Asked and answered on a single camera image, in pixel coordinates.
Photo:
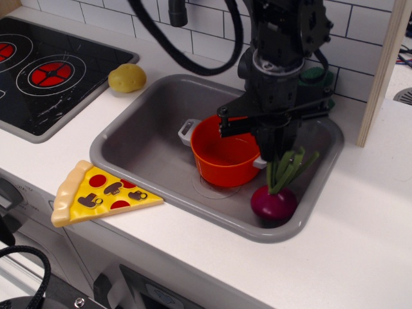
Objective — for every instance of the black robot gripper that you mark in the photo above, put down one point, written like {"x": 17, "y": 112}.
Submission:
{"x": 267, "y": 109}

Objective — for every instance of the purple toy beet with greens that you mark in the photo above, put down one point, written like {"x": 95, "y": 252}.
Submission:
{"x": 275, "y": 201}

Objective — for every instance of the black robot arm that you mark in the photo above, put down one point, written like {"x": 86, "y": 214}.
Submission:
{"x": 284, "y": 33}

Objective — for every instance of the grey plastic sink basin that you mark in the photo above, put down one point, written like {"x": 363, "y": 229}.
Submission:
{"x": 142, "y": 145}

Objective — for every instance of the green toy broccoli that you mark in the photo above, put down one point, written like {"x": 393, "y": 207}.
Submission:
{"x": 314, "y": 91}

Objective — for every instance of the light wooden side panel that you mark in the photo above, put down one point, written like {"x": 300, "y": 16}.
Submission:
{"x": 392, "y": 41}

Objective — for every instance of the round metal drain grate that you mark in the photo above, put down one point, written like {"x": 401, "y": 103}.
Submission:
{"x": 404, "y": 96}

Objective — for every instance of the yellow toy potato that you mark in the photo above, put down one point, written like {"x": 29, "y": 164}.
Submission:
{"x": 127, "y": 78}

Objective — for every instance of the toy pizza slice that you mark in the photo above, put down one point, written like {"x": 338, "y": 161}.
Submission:
{"x": 90, "y": 193}

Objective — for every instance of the black toy stove top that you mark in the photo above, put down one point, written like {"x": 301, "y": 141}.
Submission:
{"x": 48, "y": 77}

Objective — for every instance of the orange toy pot grey handles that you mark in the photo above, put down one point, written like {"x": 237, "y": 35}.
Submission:
{"x": 223, "y": 161}

